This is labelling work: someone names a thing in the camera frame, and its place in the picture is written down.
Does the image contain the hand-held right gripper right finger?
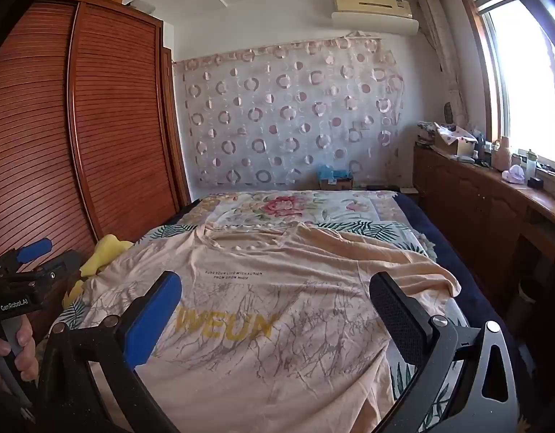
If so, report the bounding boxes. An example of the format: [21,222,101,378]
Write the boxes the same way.
[369,272,519,433]

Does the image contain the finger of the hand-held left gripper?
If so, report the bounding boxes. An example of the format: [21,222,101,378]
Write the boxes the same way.
[0,238,53,276]
[34,252,83,286]

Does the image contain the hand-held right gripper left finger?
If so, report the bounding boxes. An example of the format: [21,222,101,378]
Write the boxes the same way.
[36,271,183,433]

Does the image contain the beige printed t-shirt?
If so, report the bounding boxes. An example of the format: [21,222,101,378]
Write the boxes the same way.
[49,223,461,433]

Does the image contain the person's left hand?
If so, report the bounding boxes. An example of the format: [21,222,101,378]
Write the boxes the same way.
[0,325,37,382]

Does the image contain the yellow pillow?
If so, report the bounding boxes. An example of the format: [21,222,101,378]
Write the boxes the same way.
[61,233,134,310]

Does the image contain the navy blue bed sheet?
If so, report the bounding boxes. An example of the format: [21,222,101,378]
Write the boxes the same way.
[395,192,526,371]

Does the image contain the wooden sideboard cabinet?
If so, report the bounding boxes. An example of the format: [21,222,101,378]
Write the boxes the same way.
[413,142,555,289]

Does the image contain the reddish wooden slatted wardrobe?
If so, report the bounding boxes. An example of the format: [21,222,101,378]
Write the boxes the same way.
[0,0,192,280]

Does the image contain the cardboard box with blue items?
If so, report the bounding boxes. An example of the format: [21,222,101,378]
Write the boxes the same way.
[317,162,355,190]

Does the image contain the floral quilt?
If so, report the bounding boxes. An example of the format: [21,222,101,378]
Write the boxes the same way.
[180,189,423,235]

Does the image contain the pink bottle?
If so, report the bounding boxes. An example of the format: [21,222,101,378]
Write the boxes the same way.
[491,135,513,172]

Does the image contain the sheer curtain with pink circles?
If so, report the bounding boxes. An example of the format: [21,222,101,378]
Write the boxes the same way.
[174,31,407,192]

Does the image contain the wooden framed window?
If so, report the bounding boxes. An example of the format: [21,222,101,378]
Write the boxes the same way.
[458,0,555,176]

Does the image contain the wrapped white pipes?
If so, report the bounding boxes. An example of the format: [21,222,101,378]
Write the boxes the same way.
[417,0,468,118]

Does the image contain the cream wall air conditioner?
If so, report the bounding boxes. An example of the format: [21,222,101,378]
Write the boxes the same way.
[331,0,419,36]

